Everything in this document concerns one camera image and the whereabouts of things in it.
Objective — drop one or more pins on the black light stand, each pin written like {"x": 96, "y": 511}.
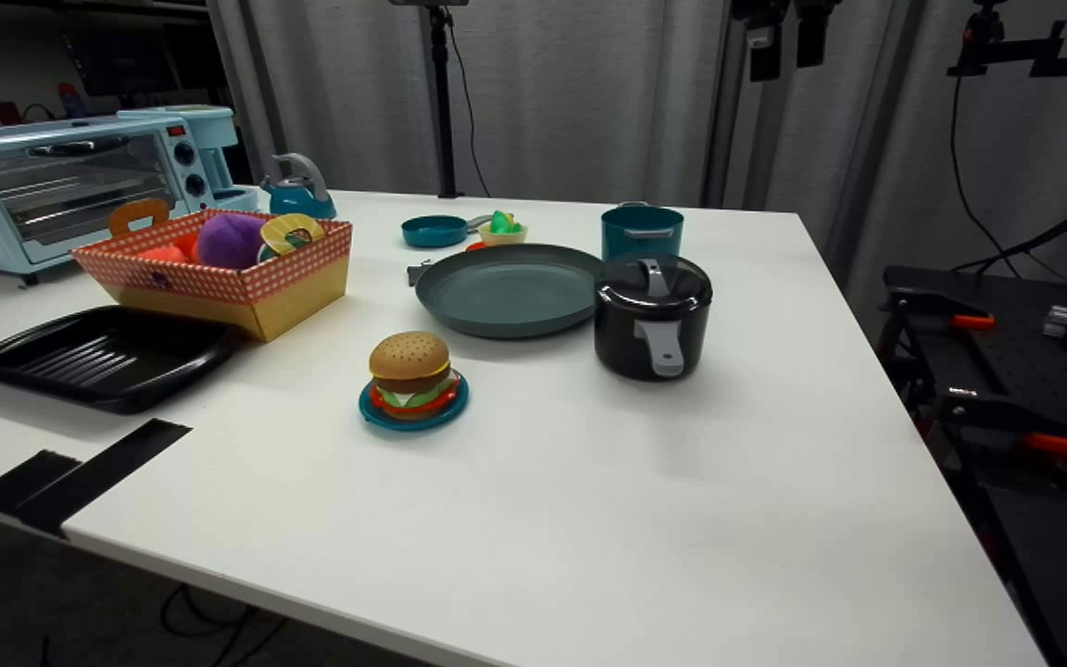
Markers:
{"x": 757, "y": 76}

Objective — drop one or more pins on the small teal plate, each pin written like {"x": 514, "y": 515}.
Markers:
{"x": 434, "y": 421}

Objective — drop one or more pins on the light blue toaster oven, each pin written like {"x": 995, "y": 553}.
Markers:
{"x": 54, "y": 186}

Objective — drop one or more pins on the green yellow toy food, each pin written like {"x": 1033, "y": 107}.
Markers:
{"x": 507, "y": 226}

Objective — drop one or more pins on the grey bowl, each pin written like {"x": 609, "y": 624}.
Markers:
{"x": 508, "y": 290}

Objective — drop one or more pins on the black side table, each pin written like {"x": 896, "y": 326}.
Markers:
{"x": 1029, "y": 520}

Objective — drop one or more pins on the orange cardboard basket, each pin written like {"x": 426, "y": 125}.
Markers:
{"x": 249, "y": 299}

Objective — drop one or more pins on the orange red toy food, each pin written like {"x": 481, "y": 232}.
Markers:
{"x": 163, "y": 253}

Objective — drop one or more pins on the teal toy kettle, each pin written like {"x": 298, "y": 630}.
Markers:
{"x": 301, "y": 194}

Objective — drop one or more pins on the purple toy eggplant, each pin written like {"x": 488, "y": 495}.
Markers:
{"x": 233, "y": 237}

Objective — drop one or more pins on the black tripod stand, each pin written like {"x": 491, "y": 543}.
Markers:
{"x": 443, "y": 97}

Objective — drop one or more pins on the grey curtain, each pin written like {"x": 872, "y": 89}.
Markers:
{"x": 559, "y": 97}

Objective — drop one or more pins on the toy burger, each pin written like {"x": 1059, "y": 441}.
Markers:
{"x": 410, "y": 364}

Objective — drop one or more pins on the small teal frying pan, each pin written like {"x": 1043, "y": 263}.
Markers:
{"x": 434, "y": 232}

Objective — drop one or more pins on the black grill tray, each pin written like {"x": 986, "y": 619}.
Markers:
{"x": 102, "y": 356}

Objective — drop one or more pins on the black tape strip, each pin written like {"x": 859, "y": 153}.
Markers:
{"x": 76, "y": 475}

